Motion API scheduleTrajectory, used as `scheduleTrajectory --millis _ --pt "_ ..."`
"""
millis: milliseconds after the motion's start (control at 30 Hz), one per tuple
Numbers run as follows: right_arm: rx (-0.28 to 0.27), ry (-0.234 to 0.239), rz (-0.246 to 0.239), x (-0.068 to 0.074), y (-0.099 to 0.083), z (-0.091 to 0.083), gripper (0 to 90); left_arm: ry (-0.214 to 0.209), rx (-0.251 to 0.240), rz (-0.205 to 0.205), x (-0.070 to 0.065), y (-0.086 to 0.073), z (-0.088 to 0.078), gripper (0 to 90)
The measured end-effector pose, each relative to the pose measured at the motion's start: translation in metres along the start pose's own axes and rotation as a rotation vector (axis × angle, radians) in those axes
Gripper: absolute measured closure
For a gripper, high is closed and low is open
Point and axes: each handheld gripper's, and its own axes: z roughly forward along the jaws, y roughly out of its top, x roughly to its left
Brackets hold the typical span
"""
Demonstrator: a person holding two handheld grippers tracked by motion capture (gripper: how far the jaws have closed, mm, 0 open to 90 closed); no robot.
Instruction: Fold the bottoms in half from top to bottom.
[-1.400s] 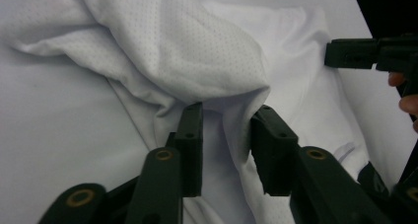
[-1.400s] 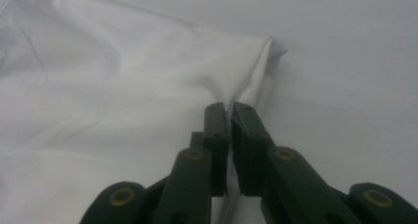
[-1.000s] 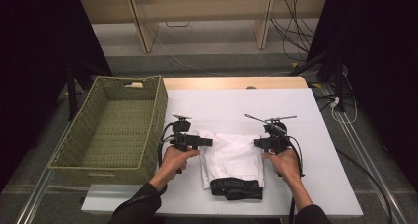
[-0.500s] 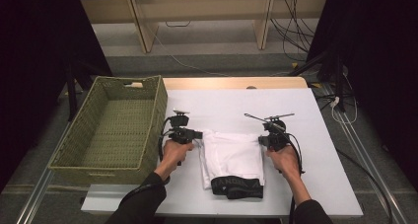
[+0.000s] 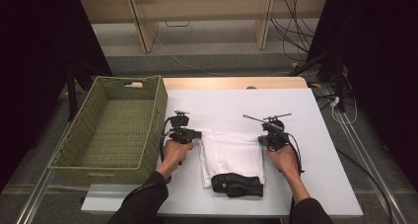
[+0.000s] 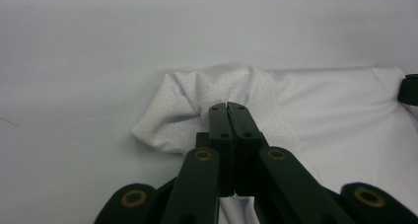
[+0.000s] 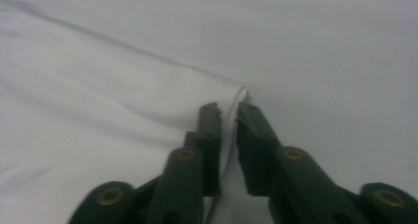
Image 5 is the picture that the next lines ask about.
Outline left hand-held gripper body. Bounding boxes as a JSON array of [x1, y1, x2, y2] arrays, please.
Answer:
[[169, 110, 191, 145]]

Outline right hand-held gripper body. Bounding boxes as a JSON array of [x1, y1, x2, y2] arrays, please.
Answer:
[[262, 112, 293, 152]]

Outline white shorts with black waistband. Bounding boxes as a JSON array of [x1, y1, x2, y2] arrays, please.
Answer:
[[196, 128, 266, 198]]

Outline green woven basket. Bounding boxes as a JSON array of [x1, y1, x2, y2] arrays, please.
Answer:
[[48, 75, 169, 187]]

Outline person's left hand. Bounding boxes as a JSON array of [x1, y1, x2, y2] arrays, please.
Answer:
[[157, 140, 196, 179]]

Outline person's right hand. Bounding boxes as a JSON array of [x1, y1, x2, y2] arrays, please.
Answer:
[[265, 144, 302, 186]]

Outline white table cover board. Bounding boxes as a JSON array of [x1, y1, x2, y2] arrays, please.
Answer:
[[80, 88, 364, 217]]

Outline black tripod stand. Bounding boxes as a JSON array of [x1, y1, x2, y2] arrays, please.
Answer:
[[289, 45, 356, 113]]

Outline black metal stand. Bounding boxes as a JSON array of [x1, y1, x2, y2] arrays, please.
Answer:
[[63, 57, 122, 121]]

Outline black curtain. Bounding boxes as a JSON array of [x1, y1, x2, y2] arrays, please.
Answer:
[[307, 0, 418, 192], [0, 0, 112, 192]]

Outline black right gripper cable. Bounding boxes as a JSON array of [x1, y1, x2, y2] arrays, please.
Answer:
[[285, 138, 306, 175]]

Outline looped white cable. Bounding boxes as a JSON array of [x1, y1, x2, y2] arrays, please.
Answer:
[[329, 96, 359, 125]]

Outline thin white floor cable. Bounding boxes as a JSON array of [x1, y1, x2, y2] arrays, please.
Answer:
[[147, 23, 231, 78]]

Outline aluminium floor rail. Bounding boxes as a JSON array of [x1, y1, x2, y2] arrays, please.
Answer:
[[323, 82, 410, 224], [16, 169, 53, 224]]

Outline black floor cable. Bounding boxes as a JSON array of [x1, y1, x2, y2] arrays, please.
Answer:
[[334, 147, 393, 224]]

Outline bundle of black cables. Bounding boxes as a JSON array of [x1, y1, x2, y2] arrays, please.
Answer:
[[269, 0, 316, 62]]

